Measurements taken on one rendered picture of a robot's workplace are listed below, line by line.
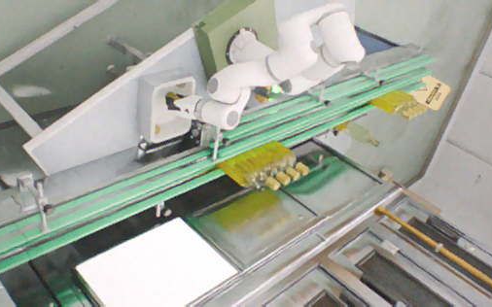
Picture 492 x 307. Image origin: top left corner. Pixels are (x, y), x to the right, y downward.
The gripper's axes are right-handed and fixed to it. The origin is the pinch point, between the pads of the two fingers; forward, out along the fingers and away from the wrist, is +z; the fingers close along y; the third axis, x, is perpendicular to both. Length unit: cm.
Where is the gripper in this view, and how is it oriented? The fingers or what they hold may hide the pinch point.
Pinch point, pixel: (175, 100)
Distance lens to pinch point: 159.1
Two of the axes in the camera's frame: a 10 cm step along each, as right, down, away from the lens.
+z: -7.0, -2.7, 6.6
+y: 7.1, -3.0, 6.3
